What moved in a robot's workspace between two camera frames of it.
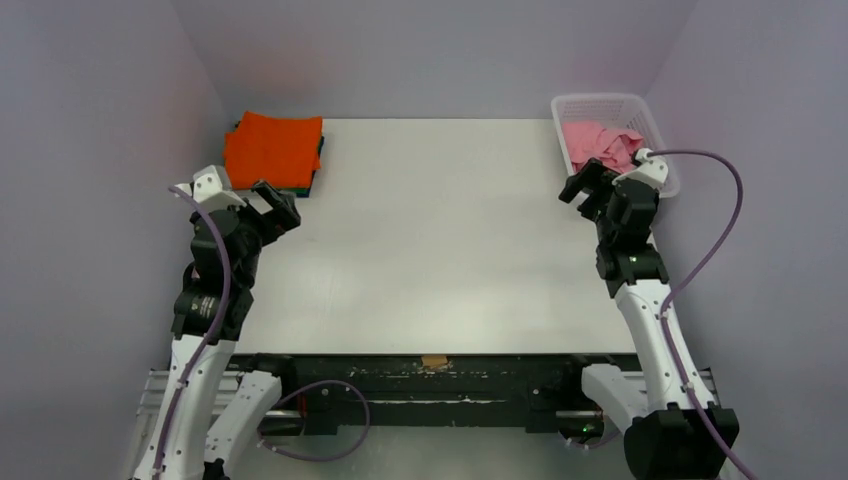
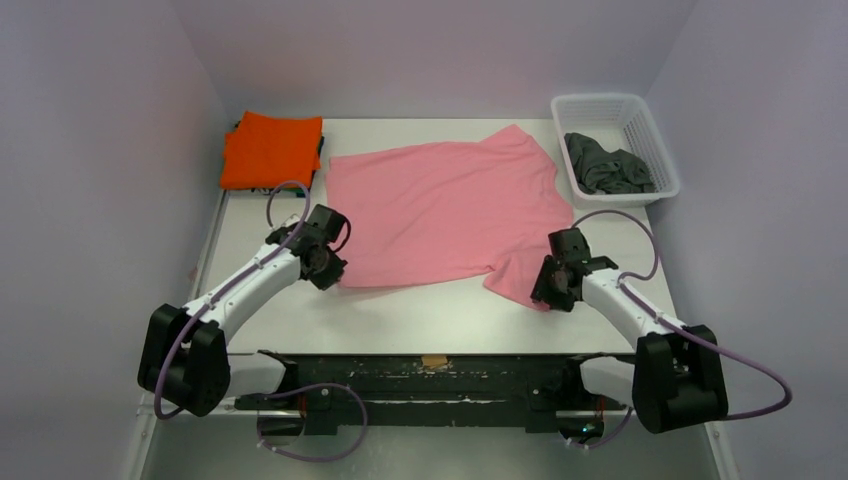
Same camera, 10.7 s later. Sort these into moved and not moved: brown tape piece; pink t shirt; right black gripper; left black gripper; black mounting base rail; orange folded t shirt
Moved: pink t shirt; right black gripper; left black gripper
Not moved: orange folded t shirt; brown tape piece; black mounting base rail
